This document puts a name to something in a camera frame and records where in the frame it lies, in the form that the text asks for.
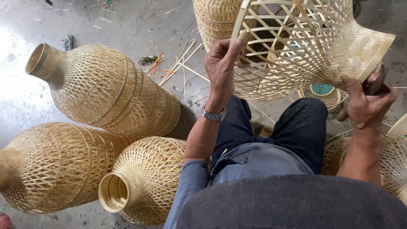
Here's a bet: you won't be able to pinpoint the person's right hand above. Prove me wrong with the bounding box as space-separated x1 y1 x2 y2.
340 73 398 131

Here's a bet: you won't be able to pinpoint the person's left hand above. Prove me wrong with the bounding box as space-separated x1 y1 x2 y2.
204 30 248 106

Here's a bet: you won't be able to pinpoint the dark knife tool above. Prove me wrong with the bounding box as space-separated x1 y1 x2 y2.
362 64 391 96

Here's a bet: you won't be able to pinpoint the unfinished open-weave bamboo lampshade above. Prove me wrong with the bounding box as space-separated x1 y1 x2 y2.
230 0 396 102

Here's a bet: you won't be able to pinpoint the curved bamboo strip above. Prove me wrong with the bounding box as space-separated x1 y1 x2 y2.
386 113 407 138

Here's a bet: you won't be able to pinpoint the bundle of loose bamboo strips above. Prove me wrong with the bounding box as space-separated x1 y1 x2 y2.
157 41 211 87

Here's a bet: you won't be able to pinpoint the silver metal wristwatch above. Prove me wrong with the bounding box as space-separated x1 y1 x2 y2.
202 106 228 123

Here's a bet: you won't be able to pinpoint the small bamboo basket teal inside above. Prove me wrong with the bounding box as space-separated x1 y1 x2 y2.
297 83 349 111

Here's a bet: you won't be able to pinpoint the woven bamboo bottle-shaped lampshade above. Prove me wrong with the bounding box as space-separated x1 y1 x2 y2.
25 43 181 138
0 122 135 215
98 136 187 226
321 134 407 205
192 0 259 54

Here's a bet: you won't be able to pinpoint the dark green scrap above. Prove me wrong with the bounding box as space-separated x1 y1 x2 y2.
138 55 158 66

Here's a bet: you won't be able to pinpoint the dark blue trousers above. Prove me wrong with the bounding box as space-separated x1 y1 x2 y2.
210 95 329 175

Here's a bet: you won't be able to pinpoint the grey-blue long-sleeved shirt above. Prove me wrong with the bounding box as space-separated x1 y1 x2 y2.
163 142 407 229

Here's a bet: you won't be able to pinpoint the grey sandal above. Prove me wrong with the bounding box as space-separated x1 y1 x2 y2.
60 35 74 52

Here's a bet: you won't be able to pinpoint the red woven object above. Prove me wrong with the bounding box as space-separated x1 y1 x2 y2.
0 213 13 229

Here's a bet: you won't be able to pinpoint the orange string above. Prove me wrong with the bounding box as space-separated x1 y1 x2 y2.
149 52 175 77

